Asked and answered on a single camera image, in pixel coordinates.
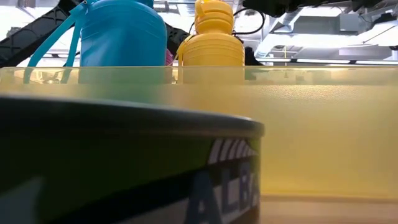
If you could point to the yellow plastic bottle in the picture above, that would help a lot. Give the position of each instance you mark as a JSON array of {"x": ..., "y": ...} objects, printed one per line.
[{"x": 213, "y": 46}]

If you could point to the purple plastic bottle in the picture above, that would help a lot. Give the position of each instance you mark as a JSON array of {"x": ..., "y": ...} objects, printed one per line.
[{"x": 169, "y": 59}]

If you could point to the blue plastic bottle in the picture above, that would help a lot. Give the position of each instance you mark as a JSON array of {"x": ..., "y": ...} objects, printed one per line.
[{"x": 124, "y": 34}]

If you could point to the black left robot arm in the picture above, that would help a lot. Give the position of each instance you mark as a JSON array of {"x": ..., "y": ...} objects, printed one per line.
[{"x": 37, "y": 34}]

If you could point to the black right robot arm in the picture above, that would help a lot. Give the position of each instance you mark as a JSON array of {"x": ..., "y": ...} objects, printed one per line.
[{"x": 280, "y": 6}]

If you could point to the long ceiling light strip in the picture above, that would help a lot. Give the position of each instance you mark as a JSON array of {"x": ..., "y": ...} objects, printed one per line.
[{"x": 323, "y": 61}]

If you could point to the yellow translucent plastic tray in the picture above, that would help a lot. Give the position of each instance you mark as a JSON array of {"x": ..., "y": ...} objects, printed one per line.
[{"x": 311, "y": 130}]

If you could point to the green labelled tuna can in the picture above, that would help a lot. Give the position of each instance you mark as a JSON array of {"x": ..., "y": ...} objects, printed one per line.
[{"x": 109, "y": 161}]

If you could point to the smooth silver ceiling duct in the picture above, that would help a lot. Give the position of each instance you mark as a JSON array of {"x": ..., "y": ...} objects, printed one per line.
[{"x": 280, "y": 34}]

